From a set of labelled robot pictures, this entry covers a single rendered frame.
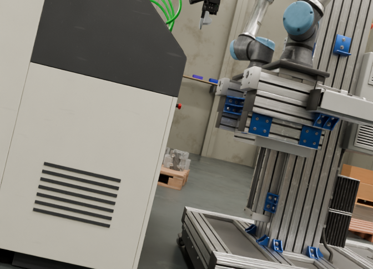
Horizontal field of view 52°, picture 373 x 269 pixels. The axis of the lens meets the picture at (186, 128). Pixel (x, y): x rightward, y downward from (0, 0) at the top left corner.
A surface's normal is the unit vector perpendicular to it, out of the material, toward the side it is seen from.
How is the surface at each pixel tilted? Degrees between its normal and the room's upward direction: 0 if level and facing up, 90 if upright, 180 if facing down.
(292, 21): 97
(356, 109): 90
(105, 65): 90
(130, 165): 90
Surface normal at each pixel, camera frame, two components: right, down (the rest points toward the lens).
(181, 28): 0.15, 0.04
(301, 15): -0.46, 0.01
